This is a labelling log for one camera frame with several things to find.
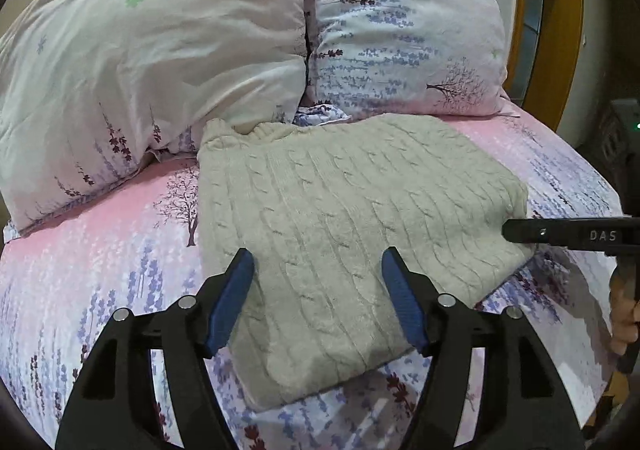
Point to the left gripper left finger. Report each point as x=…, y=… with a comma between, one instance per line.
x=112, y=404

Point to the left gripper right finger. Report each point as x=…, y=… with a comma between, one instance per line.
x=523, y=404

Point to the beige cable-knit sweater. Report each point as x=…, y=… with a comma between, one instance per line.
x=317, y=207

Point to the person's right hand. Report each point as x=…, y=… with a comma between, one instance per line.
x=624, y=315

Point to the pink floral bed sheet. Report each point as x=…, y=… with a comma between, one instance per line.
x=61, y=284

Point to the right floral lavender pillow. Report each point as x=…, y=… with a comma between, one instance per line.
x=438, y=57

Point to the left floral white pillow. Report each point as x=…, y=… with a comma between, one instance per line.
x=89, y=88

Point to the yellow wooden bed frame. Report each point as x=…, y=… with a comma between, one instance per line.
x=567, y=58

